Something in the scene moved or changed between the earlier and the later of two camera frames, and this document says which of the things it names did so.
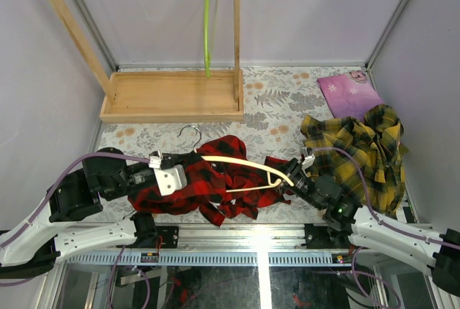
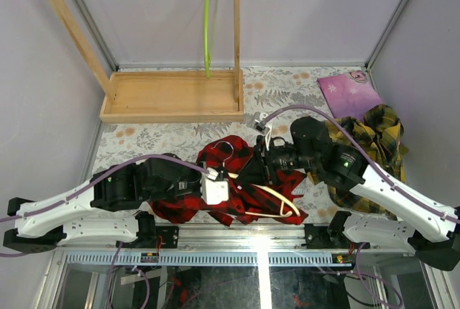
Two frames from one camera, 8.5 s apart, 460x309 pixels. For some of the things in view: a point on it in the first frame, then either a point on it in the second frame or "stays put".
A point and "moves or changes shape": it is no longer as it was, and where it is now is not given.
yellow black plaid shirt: [366, 154] stays put
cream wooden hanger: [273, 177] → [281, 214]
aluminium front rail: [238, 238] stays put
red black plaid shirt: [219, 177] moves or changes shape
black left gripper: [172, 160] → [194, 187]
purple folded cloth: [349, 95] stays put
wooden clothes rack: [164, 96] stays put
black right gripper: [294, 168] → [257, 170]
